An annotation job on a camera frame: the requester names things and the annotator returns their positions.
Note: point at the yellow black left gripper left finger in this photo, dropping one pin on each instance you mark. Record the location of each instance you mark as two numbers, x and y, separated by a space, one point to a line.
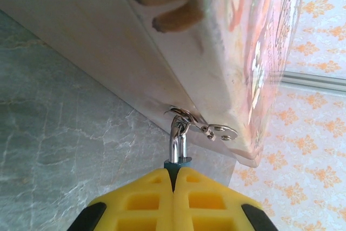
140 204

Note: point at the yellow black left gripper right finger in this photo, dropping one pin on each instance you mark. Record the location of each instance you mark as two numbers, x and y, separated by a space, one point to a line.
211 204

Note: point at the teal padlock with chrome shackle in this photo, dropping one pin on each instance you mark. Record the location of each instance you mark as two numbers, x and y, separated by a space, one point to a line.
177 144

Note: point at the metal hasp latch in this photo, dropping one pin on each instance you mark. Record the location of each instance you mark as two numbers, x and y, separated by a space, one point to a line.
216 131

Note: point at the pink printed storage box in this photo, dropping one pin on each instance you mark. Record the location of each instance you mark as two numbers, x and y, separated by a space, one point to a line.
135 52

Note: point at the aluminium corner post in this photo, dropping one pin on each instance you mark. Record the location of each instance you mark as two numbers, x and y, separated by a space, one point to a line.
316 80

